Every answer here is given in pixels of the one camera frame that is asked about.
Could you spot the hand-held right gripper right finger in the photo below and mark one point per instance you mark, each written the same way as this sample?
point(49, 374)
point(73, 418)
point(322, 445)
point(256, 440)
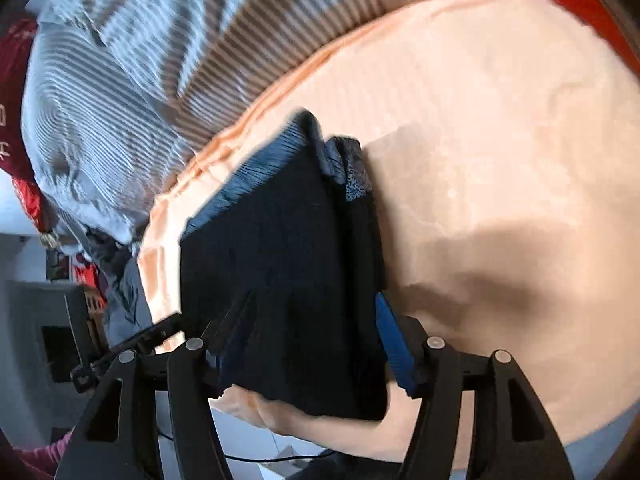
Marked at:
point(395, 342)

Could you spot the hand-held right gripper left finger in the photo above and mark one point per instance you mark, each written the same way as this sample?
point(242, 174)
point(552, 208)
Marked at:
point(231, 340)

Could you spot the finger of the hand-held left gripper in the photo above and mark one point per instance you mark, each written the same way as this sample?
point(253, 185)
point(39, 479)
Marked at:
point(145, 336)

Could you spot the black pants with patterned waistband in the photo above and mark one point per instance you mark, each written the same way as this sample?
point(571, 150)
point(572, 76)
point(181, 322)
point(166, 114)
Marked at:
point(280, 240)

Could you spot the person's left forearm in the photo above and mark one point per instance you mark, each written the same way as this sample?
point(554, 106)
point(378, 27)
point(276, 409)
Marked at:
point(50, 455)

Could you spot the grey blue crumpled cloth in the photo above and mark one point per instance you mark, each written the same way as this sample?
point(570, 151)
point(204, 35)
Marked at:
point(125, 300)

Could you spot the peach blanket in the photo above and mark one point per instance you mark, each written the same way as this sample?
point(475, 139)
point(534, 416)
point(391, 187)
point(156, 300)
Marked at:
point(500, 160)

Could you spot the grey white striped duvet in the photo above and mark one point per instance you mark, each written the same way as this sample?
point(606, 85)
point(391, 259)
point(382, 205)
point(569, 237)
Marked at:
point(125, 110)

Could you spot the red printed cloth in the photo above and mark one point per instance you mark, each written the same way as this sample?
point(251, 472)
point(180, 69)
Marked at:
point(22, 110)

